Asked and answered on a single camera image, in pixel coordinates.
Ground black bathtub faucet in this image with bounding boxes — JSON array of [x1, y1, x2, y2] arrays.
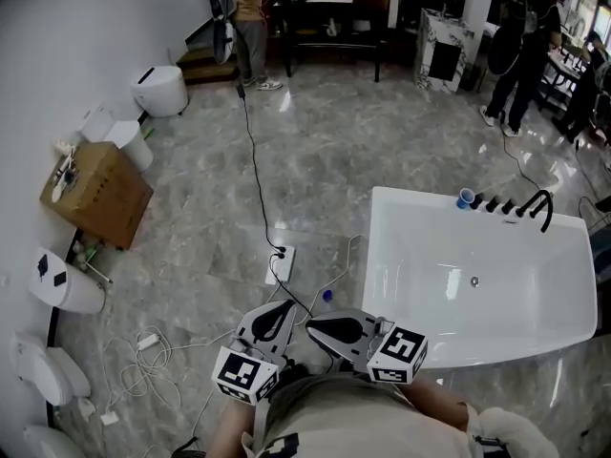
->
[[516, 189, 556, 234]]

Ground white toilet with black patches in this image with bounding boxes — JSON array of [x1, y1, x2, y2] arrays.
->
[[28, 246, 107, 316]]

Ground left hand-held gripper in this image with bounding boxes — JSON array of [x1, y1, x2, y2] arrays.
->
[[212, 299, 298, 406]]

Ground toilet brush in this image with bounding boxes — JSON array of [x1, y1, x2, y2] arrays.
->
[[84, 260, 115, 285]]

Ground long black power cable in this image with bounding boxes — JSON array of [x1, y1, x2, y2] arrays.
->
[[236, 82, 288, 260]]

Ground white cable by bathtub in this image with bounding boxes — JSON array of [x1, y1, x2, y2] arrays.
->
[[295, 233, 365, 326]]

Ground wooden stairs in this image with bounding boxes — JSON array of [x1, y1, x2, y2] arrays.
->
[[175, 44, 241, 86]]

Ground thin black floor cable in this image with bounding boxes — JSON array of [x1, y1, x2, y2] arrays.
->
[[498, 110, 543, 195]]

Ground person's right forearm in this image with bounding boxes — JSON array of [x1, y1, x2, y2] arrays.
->
[[405, 378, 472, 434]]

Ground person's beige shirt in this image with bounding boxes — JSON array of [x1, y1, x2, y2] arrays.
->
[[241, 372, 573, 458]]

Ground white toilet with lid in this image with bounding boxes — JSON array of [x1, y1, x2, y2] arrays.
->
[[9, 331, 93, 407]]

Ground white cylindrical bin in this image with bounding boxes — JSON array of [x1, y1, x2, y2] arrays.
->
[[103, 119, 156, 174]]

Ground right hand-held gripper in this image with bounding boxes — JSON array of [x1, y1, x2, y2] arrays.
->
[[305, 308, 429, 385]]

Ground white bathtub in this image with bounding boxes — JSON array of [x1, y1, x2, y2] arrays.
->
[[361, 186, 600, 369]]

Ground person's left forearm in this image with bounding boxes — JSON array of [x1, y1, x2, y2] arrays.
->
[[203, 397, 268, 458]]

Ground white round toilet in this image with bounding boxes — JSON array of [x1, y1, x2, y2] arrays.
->
[[130, 64, 190, 118]]

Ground toiletries on cardboard box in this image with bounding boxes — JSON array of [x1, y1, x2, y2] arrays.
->
[[49, 142, 80, 204]]

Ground cardboard box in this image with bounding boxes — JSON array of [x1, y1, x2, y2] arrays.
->
[[39, 140, 155, 251]]

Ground tangled white cables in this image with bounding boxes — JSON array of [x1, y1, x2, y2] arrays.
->
[[100, 324, 238, 417]]

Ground black table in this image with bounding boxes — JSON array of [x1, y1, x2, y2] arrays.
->
[[280, 0, 389, 84]]

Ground white power strip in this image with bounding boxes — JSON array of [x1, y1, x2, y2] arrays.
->
[[264, 244, 298, 286]]

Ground white square box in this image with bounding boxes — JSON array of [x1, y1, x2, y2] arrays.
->
[[77, 104, 116, 143]]

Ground marble pedestal cabinet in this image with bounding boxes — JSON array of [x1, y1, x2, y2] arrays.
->
[[413, 8, 476, 96]]

